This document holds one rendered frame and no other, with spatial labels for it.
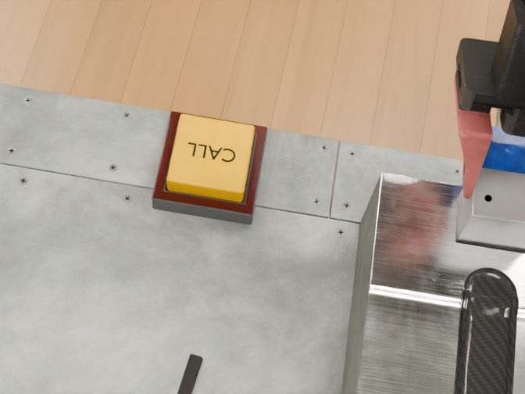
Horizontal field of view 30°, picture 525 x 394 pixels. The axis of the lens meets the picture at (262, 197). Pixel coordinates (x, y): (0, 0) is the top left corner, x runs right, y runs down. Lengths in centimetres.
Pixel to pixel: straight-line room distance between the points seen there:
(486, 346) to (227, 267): 21
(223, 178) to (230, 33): 16
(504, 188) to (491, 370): 12
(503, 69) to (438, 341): 19
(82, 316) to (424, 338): 26
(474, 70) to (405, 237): 14
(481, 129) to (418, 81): 25
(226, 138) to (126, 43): 14
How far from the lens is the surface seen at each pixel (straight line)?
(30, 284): 76
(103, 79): 84
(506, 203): 66
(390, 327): 67
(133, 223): 77
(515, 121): 61
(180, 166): 75
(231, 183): 75
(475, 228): 68
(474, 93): 60
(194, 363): 73
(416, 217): 70
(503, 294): 70
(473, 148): 62
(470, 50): 64
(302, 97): 83
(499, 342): 69
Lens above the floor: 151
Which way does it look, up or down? 65 degrees down
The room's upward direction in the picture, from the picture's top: 10 degrees clockwise
